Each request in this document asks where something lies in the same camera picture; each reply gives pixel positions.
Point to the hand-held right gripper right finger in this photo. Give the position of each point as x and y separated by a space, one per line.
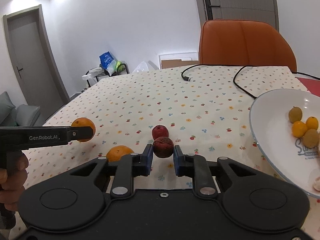
178 161

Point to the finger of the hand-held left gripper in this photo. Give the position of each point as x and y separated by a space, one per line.
82 133

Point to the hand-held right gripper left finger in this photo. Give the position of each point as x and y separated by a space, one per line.
149 160

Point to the large orange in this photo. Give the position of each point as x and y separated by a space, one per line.
83 123
119 153

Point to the dark purple plum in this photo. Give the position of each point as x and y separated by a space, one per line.
163 147

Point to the white ceramic plate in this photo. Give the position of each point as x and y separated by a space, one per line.
275 135

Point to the small orange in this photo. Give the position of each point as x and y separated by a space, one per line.
299 129
312 122

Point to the green kiwi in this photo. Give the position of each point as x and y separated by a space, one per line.
295 114
311 138

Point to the person's left hand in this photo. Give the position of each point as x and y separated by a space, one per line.
12 182

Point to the grey sofa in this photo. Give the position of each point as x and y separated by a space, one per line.
15 112

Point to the red plum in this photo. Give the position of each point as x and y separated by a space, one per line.
160 131

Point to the floral print tablecloth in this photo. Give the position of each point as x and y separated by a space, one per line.
175 100

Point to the green snack packet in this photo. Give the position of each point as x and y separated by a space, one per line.
118 65

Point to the blue printed bag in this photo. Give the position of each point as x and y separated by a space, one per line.
107 60

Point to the black metal rack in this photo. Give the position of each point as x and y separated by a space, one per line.
125 68

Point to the grey interior door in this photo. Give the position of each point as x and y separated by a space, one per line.
30 55

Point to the clear plastic bag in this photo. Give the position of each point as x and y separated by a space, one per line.
143 67

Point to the brown cardboard sheet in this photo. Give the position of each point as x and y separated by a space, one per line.
175 64

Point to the cardboard box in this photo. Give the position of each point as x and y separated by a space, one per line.
177 55

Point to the orange chair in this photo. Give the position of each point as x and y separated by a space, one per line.
247 45

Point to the red table mat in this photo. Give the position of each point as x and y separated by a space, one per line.
310 83

